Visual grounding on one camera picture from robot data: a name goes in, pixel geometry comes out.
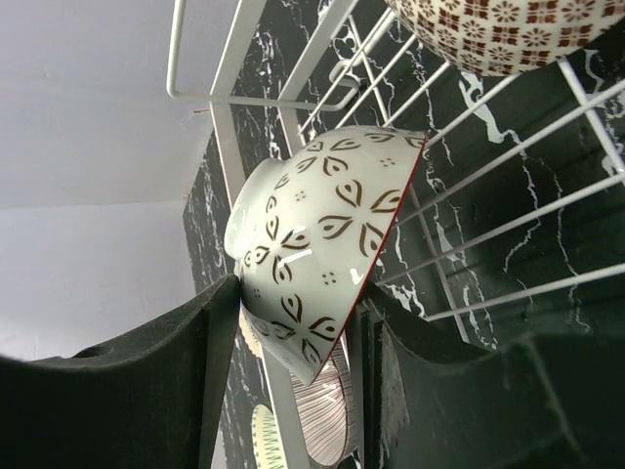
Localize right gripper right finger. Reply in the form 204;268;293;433
362;283;624;468

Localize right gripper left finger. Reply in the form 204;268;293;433
1;275;240;468

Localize purple striped bowl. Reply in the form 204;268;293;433
291;344;358;468

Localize green patterned white bowl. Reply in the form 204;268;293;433
251;405;287;469

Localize red white patterned bowl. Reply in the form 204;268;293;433
224;126;427;384

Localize blue patterned white bowl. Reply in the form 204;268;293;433
387;0;624;76

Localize white orange patterned bowl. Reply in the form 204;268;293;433
238;306;263;359

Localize white wire dish rack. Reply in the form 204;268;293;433
183;1;624;468

